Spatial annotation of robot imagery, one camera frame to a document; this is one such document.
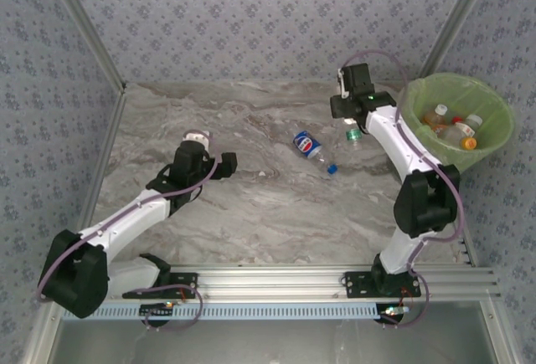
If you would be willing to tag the aluminium side frame rail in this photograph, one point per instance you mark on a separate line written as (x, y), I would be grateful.
(467, 251)
(102, 159)

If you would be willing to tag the aluminium frame post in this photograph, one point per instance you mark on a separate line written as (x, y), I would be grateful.
(460, 12)
(84, 25)

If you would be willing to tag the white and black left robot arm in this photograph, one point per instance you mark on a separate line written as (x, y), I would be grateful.
(138, 211)

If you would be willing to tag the left base circuit board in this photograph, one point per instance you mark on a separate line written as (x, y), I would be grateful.
(157, 308)

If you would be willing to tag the right base circuit board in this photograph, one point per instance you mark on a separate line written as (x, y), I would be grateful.
(391, 310)

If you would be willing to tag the grey metal sheet panel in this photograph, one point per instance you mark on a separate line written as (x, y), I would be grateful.
(268, 343)

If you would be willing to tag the clear bottle with red label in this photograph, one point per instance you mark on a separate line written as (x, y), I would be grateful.
(451, 133)

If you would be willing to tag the clear bottle with green label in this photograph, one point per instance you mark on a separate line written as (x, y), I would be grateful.
(354, 134)

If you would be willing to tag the amber tea bottle white cap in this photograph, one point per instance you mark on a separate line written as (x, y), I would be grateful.
(432, 119)

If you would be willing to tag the base circuit board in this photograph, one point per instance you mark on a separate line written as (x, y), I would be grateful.
(157, 308)
(391, 310)

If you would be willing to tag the clear bottle with blue label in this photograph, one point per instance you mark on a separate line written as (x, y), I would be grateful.
(307, 143)

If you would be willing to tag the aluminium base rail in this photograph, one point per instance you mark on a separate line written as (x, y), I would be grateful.
(268, 282)

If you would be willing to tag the green trash bin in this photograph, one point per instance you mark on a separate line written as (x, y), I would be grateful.
(490, 104)

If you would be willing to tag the clear bottle with orange label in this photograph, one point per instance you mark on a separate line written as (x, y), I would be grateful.
(468, 143)

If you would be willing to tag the clear bottle with white label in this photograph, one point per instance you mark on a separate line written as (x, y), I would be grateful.
(474, 121)

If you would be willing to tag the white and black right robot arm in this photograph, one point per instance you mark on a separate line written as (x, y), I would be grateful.
(393, 142)

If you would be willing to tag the green plastic bin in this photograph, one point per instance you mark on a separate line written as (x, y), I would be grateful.
(465, 167)

